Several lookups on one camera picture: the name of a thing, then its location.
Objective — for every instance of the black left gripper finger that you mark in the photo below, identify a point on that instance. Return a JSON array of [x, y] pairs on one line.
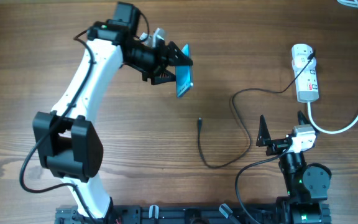
[[176, 57], [164, 77]]

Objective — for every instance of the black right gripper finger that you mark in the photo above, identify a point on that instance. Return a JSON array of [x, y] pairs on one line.
[[302, 120], [263, 138]]

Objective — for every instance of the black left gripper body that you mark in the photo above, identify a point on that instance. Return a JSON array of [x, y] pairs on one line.
[[148, 59]]

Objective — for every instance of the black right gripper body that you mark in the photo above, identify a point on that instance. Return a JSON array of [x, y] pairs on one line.
[[276, 147]]

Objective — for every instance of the blue screen smartphone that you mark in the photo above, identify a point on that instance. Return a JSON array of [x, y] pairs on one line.
[[184, 79]]

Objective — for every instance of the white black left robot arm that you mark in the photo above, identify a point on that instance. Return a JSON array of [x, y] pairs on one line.
[[66, 141]]

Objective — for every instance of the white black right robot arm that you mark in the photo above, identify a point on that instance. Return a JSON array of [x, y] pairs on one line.
[[307, 184]]

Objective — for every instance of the white power strip socket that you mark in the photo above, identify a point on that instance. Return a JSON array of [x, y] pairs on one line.
[[304, 67]]

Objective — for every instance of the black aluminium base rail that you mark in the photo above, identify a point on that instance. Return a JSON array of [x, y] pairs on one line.
[[261, 213]]

